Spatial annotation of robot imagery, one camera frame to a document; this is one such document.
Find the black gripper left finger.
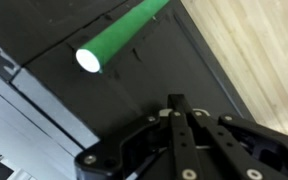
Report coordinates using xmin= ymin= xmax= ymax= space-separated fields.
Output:
xmin=74 ymin=94 xmax=200 ymax=180

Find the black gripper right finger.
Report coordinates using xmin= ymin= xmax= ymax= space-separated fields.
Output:
xmin=183 ymin=94 xmax=288 ymax=180

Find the black microwave oven body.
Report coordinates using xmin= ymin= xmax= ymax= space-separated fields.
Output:
xmin=0 ymin=0 xmax=132 ymax=180

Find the green cylindrical door handle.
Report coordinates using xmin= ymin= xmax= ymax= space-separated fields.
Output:
xmin=75 ymin=0 xmax=171 ymax=75

